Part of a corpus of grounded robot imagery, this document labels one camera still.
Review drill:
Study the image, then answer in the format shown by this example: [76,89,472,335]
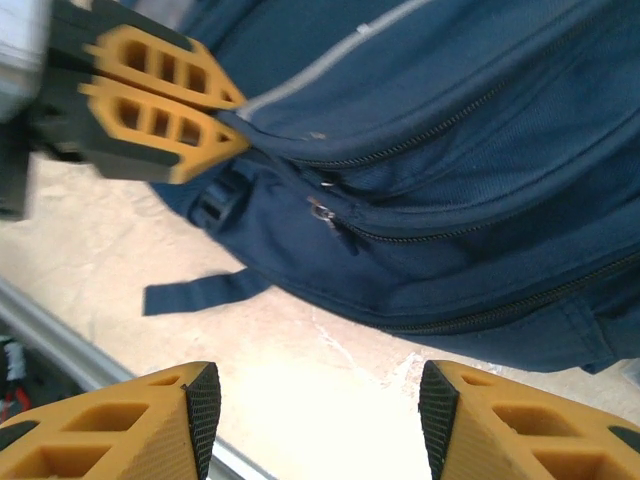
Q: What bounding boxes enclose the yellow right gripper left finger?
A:
[0,360,222,480]

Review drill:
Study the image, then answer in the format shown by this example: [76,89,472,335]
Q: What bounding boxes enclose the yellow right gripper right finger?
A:
[418,359,640,480]

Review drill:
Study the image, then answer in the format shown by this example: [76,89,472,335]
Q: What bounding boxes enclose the navy blue backpack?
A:
[142,0,640,374]

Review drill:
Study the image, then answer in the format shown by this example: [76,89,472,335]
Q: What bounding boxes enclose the wide aluminium table rail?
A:
[0,277,281,480]

